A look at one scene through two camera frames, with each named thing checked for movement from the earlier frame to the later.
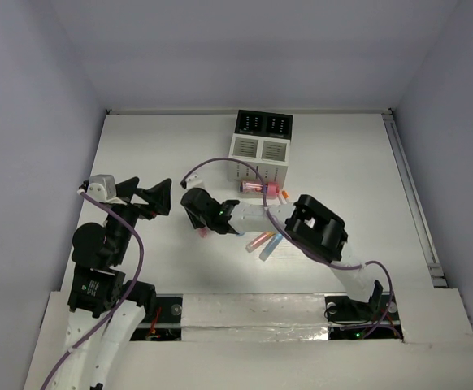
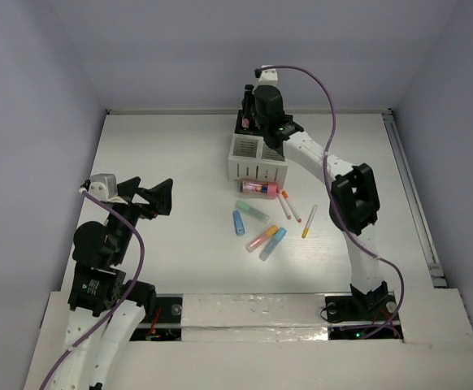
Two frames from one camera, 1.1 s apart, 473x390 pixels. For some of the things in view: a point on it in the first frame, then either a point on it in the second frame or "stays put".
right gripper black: x=201 y=223 → x=248 y=100
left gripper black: x=130 y=203 stays put
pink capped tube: x=272 y=188 stays put
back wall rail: x=127 y=110 stays put
